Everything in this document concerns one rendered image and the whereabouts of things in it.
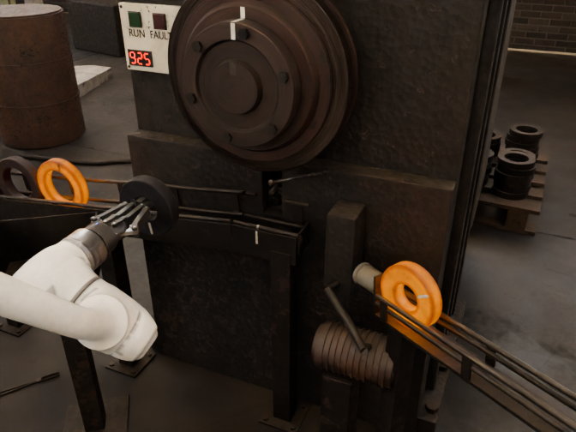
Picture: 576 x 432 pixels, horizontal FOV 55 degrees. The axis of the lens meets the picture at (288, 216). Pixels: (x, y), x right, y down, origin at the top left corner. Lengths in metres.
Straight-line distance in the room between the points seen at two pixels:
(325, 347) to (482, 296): 1.26
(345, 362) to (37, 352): 1.32
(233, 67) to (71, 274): 0.54
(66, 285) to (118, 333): 0.14
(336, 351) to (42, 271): 0.71
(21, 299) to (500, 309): 1.99
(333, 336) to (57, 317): 0.71
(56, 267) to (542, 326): 1.90
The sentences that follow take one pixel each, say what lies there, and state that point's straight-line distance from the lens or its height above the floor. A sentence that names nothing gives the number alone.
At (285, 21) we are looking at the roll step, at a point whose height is 1.25.
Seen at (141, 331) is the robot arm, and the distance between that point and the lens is 1.10.
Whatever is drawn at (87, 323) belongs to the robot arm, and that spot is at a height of 0.86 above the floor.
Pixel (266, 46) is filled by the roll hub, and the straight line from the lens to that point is 1.21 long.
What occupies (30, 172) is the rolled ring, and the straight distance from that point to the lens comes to 1.99.
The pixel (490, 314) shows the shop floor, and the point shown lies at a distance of 2.47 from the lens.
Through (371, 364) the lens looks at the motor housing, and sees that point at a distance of 1.40.
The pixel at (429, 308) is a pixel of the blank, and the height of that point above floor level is 0.72.
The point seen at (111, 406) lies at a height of 0.01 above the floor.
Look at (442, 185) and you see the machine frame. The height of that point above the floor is 0.87.
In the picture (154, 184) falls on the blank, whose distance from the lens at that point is 1.34.
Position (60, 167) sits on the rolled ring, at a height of 0.76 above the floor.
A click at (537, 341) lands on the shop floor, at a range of 2.40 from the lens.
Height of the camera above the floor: 1.46
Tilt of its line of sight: 29 degrees down
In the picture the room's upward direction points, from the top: straight up
